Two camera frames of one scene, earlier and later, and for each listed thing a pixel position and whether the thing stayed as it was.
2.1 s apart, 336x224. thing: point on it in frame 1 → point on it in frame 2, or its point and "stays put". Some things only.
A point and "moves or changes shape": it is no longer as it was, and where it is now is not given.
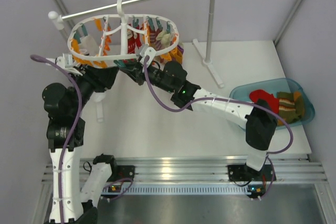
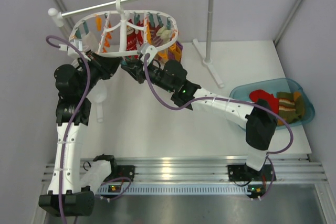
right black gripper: (135, 70) stays put
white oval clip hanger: (119, 6) moves or changes shape
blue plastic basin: (242, 91) stays put
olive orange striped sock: (291, 107) stays put
